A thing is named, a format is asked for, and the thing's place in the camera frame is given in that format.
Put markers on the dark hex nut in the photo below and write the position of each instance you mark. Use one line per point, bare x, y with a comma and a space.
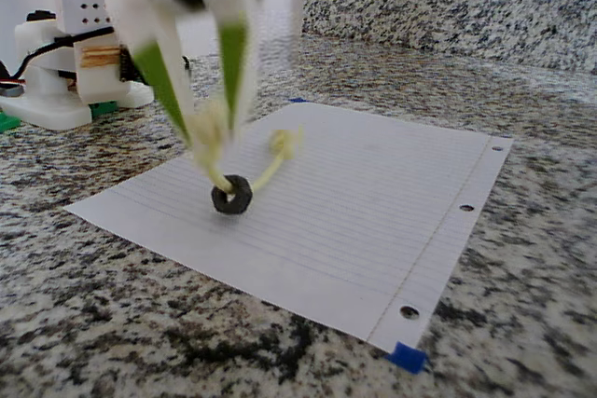
233, 206

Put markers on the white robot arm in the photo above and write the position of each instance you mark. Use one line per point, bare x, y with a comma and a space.
70, 11

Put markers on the wooden shim stack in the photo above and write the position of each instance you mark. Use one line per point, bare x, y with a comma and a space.
100, 57

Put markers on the blue tape piece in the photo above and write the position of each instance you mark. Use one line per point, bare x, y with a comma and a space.
406, 357
298, 100

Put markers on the green table clamp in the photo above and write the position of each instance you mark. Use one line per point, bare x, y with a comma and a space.
8, 122
103, 109

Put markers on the lined white paper sheet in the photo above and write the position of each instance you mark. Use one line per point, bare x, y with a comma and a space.
350, 230

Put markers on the granite backsplash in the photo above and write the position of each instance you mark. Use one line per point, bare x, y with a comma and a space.
443, 11

